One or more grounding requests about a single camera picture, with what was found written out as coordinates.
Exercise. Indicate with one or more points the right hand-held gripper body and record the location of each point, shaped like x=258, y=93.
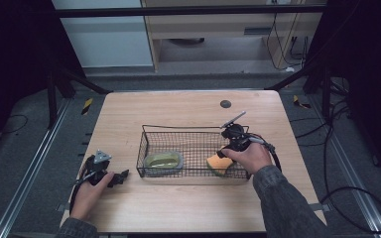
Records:
x=235, y=137

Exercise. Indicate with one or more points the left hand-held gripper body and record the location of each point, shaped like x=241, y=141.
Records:
x=96, y=168

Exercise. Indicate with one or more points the green yellow sponge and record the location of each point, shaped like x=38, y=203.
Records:
x=219, y=164

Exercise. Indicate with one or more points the green grey soap dish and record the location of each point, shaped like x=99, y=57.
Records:
x=163, y=162

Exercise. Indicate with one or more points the person's right hand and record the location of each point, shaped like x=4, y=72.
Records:
x=251, y=158

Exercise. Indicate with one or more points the person's left hand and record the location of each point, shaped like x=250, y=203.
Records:
x=87, y=198

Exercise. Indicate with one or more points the dark round table grommet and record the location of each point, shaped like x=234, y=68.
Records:
x=225, y=104

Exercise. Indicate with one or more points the yellow black striped tape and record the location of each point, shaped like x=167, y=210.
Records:
x=87, y=106
x=300, y=102

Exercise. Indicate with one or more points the black metal stand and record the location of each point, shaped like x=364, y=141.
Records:
x=314, y=79
x=63, y=86

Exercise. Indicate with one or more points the light wooden desk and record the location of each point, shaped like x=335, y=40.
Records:
x=211, y=29

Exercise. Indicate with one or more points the white cabinet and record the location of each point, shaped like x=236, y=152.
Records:
x=107, y=43

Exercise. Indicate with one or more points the black horizontal bar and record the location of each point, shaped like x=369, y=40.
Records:
x=188, y=11

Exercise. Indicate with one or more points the black curtain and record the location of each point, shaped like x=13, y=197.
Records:
x=367, y=72
x=16, y=59

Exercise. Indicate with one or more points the grey table bracket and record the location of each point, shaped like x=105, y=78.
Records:
x=320, y=207
x=61, y=207

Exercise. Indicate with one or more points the metal floor rail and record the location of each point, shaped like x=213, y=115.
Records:
x=347, y=172
x=29, y=168

